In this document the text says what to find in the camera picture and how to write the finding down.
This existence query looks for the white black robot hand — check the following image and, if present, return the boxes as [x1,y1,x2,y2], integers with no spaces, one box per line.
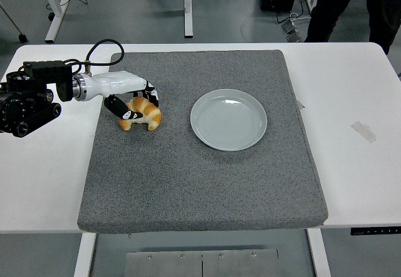
[81,70,160,121]

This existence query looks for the golden croissant bread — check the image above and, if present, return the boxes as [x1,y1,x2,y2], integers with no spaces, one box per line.
[117,97,162,131]

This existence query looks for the light grey round plate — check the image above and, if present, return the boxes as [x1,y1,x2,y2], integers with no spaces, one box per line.
[190,88,268,152]

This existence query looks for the grey metal plate with screws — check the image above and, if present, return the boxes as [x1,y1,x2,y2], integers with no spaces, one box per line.
[125,248,280,277]

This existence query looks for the grey rod with caster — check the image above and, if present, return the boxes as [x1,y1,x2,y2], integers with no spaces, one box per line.
[0,3,28,44]

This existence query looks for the grey felt mat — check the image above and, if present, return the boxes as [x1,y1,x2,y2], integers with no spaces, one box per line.
[76,49,329,234]

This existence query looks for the white table leg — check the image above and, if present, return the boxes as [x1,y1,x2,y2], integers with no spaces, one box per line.
[73,233,97,277]
[306,228,332,277]

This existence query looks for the grey foot pedal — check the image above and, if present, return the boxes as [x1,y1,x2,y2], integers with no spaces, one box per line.
[281,21,303,43]

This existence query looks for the person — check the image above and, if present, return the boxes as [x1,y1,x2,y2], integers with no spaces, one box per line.
[304,0,401,55]

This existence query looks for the clear tape strip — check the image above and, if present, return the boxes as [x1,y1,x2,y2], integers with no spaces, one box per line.
[350,121,377,144]

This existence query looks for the black table control panel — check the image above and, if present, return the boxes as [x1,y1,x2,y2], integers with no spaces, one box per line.
[350,226,401,236]

